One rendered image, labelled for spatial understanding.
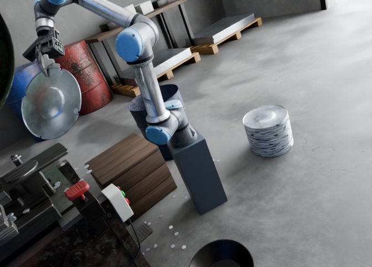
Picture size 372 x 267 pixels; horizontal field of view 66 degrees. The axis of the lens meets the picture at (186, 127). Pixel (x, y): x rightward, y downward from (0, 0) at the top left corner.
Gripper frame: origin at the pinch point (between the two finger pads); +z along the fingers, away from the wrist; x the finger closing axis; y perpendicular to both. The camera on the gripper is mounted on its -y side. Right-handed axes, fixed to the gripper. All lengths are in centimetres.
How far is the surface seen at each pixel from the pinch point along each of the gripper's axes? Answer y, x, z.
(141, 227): 5, 58, 66
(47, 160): -4.6, 2.1, 34.4
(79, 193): 16, -12, 53
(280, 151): 89, 104, 41
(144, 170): 6, 76, 34
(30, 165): -11.2, 0.9, 34.9
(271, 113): 91, 98, 17
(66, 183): -5.6, 13.2, 42.5
